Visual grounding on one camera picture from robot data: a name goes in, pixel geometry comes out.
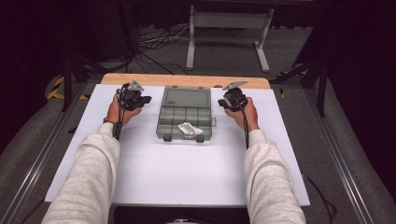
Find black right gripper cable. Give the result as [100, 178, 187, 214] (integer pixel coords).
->
[238, 104, 250, 149]

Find yellow black floor tape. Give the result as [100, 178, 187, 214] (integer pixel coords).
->
[46, 76, 91, 101]

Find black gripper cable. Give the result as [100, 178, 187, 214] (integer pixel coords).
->
[238, 104, 250, 149]
[113, 88, 126, 141]

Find black angled stand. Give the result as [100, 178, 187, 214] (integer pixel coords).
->
[269, 59, 329, 118]

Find grey translucent compartment box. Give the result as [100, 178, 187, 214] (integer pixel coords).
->
[155, 85, 218, 144]

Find grey metal stand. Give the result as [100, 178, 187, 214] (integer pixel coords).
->
[185, 4, 275, 73]

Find person's right hand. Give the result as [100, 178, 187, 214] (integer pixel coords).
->
[224, 96, 261, 132]

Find white printed packet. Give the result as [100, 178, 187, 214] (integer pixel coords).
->
[177, 121, 204, 137]

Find black tripod stand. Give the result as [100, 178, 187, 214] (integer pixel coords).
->
[60, 46, 134, 113]

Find bundle of floor cables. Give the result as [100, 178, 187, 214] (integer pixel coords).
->
[134, 24, 191, 76]

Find black floor cable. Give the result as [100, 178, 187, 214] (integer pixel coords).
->
[300, 172, 339, 224]

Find wooden table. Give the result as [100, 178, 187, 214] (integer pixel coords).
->
[101, 73, 271, 91]

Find person's left hand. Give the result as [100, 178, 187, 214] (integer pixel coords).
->
[106, 92, 143, 127]

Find white table board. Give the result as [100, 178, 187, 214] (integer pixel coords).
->
[45, 83, 311, 208]

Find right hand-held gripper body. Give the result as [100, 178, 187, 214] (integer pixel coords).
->
[222, 80, 249, 112]

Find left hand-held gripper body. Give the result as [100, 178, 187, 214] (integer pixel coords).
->
[116, 79, 148, 112]

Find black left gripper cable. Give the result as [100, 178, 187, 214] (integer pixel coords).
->
[113, 88, 126, 141]

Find aluminium floor rail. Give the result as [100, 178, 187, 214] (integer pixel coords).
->
[0, 82, 89, 224]
[303, 88, 377, 224]

